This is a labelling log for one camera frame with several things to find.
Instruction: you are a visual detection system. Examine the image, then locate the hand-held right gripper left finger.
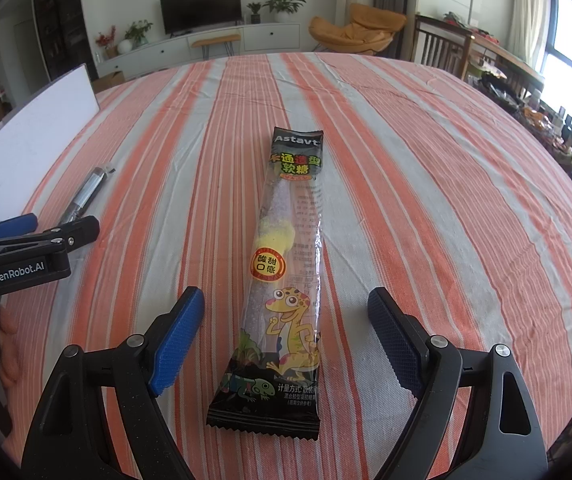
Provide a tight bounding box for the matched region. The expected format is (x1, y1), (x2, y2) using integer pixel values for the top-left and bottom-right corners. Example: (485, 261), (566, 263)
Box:
(20, 286), (205, 480)

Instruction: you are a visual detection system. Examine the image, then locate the orange lounge chair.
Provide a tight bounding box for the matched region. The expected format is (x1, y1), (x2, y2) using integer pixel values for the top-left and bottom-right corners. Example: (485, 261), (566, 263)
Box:
(308, 2), (407, 58)

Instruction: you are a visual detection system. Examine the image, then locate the white curtain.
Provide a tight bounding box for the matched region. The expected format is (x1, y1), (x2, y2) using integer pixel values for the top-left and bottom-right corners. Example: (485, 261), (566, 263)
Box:
(508, 0), (552, 61)

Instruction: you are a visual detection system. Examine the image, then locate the brown cardboard box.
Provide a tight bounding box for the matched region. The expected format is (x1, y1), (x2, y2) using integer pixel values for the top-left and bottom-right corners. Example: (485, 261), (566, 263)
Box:
(90, 71), (125, 93)

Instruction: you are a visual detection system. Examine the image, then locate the lizard print gummy packet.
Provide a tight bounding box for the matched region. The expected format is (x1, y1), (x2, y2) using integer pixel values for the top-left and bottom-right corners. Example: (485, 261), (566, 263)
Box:
(207, 126), (325, 442)

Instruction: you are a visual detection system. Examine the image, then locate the wooden stool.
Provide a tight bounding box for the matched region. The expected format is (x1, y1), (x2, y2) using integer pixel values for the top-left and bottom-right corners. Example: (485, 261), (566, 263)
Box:
(190, 34), (241, 61)

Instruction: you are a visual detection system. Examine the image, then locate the white cardboard box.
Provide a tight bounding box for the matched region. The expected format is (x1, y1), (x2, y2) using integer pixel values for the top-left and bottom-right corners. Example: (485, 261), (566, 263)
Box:
(0, 63), (100, 231)

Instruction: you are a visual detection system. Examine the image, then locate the silver snack packet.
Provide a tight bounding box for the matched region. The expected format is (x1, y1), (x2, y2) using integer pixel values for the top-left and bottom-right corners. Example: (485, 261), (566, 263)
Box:
(58, 165), (116, 226)

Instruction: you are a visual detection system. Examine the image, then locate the orange striped tablecloth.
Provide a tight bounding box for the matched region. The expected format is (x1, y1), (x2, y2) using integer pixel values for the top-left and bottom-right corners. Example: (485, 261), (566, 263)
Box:
(0, 52), (572, 480)

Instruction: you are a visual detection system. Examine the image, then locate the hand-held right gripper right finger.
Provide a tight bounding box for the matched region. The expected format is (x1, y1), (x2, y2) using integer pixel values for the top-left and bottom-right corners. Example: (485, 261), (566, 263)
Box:
(367, 287), (549, 480)

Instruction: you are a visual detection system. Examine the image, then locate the large leafy potted plant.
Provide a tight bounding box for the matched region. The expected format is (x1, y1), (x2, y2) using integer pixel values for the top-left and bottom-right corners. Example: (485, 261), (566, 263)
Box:
(262, 0), (307, 23)

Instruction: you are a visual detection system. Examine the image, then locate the black television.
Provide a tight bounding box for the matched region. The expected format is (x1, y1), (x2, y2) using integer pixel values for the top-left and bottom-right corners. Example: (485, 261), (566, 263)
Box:
(160, 0), (243, 36)

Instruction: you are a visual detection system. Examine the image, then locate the red flower arrangement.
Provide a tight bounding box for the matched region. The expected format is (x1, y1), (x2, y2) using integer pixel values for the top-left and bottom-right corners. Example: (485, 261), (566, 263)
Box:
(96, 26), (118, 60)

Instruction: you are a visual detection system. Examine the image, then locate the wooden chair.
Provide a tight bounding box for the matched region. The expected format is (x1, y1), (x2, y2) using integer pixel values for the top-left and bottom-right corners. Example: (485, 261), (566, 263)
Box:
(413, 15), (474, 78)

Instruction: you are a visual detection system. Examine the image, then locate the white tv cabinet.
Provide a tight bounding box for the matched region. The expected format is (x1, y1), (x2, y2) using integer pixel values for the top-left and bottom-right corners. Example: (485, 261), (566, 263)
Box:
(96, 22), (301, 81)

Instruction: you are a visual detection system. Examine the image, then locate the green flowering plant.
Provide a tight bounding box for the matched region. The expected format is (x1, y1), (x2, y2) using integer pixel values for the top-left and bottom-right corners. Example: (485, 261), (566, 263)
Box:
(124, 20), (154, 51)

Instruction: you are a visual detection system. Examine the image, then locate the dark shelf cabinet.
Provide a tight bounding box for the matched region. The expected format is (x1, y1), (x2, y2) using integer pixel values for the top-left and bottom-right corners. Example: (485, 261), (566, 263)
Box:
(32, 0), (99, 83)

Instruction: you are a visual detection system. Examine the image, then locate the wooden desk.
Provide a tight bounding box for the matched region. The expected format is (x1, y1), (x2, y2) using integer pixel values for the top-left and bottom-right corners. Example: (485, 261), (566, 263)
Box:
(471, 35), (547, 91)

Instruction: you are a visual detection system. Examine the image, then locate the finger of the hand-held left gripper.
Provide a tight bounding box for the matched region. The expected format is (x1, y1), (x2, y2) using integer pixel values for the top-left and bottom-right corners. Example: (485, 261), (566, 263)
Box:
(0, 216), (100, 261)
(0, 213), (39, 243)

